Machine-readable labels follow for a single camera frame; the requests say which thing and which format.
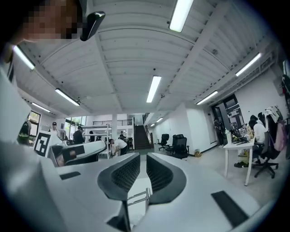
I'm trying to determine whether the black doorway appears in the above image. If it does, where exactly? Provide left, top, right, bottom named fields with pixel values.
left=211, top=93, right=246, bottom=146

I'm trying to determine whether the person's head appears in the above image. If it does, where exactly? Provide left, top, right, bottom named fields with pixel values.
left=12, top=0, right=88, bottom=43

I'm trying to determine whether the black office chair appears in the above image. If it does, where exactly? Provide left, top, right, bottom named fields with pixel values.
left=169, top=134, right=189, bottom=160
left=157, top=133, right=170, bottom=151
left=251, top=130, right=282, bottom=180

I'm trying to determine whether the black head camera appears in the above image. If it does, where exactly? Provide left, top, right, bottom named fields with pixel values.
left=80, top=11, right=106, bottom=42

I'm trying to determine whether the dark staircase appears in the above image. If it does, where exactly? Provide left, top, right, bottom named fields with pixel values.
left=133, top=125, right=152, bottom=150

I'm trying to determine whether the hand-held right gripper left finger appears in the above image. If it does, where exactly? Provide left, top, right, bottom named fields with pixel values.
left=56, top=152, right=141, bottom=232

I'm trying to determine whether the white ceiling tube light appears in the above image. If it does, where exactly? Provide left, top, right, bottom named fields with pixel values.
left=12, top=44, right=36, bottom=71
left=169, top=0, right=194, bottom=33
left=54, top=88, right=81, bottom=107
left=195, top=90, right=219, bottom=106
left=145, top=75, right=162, bottom=103
left=31, top=102, right=51, bottom=113
left=235, top=52, right=262, bottom=77

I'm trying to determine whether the white column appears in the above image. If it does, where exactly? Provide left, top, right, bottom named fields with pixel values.
left=111, top=113, right=118, bottom=140

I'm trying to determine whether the white office table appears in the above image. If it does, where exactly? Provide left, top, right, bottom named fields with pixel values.
left=222, top=137, right=256, bottom=187

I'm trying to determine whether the white metal rack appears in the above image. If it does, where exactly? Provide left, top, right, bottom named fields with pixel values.
left=81, top=123, right=113, bottom=143

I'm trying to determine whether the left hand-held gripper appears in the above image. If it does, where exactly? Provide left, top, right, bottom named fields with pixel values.
left=34, top=130, right=107, bottom=168

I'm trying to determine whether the clothes pile on chair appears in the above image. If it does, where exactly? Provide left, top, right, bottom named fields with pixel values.
left=264, top=105, right=289, bottom=157

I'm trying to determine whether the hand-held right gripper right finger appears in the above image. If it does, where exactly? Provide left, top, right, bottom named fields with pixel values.
left=133, top=152, right=261, bottom=232

